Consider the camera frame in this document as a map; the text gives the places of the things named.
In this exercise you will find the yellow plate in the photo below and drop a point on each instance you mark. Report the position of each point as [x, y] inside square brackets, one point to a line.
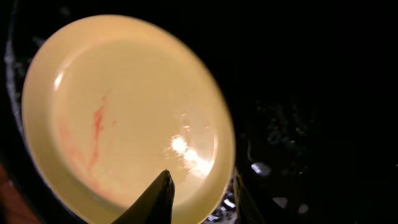
[109, 102]

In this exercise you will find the black round tray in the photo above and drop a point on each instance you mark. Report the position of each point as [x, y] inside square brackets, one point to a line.
[311, 85]

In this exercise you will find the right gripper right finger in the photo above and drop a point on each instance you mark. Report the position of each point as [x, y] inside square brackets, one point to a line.
[248, 201]

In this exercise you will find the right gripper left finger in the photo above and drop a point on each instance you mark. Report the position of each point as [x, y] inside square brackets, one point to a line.
[154, 206]

